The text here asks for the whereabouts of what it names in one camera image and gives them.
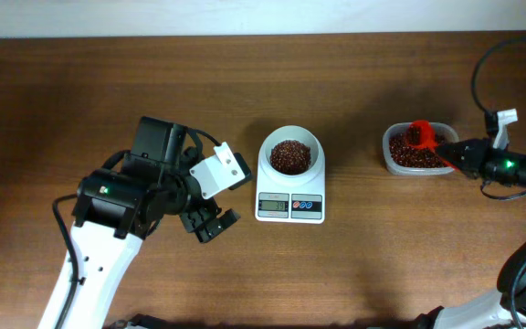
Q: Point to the clear plastic bean container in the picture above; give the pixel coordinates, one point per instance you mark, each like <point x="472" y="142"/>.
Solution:
<point x="394" y="168"/>

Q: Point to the red beans in bowl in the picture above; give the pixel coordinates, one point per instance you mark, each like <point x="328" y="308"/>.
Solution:
<point x="290" y="157"/>

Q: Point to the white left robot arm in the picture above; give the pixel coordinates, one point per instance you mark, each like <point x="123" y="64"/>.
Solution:
<point x="91" y="273"/>

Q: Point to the orange measuring scoop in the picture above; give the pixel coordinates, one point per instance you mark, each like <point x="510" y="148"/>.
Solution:
<point x="422" y="140"/>

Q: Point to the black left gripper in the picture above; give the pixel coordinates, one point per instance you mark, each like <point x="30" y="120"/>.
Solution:
<point x="195" y="223"/>

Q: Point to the red adzuki beans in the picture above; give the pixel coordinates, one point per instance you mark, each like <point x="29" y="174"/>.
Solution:
<point x="404" y="155"/>

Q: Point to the white bowl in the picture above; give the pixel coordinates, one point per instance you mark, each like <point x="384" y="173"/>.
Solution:
<point x="297" y="133"/>

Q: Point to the white digital kitchen scale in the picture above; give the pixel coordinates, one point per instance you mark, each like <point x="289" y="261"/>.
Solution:
<point x="290" y="201"/>

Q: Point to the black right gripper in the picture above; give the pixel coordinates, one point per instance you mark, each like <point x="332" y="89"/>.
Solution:
<point x="475" y="156"/>

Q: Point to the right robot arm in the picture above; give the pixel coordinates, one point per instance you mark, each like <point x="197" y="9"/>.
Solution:
<point x="505" y="307"/>

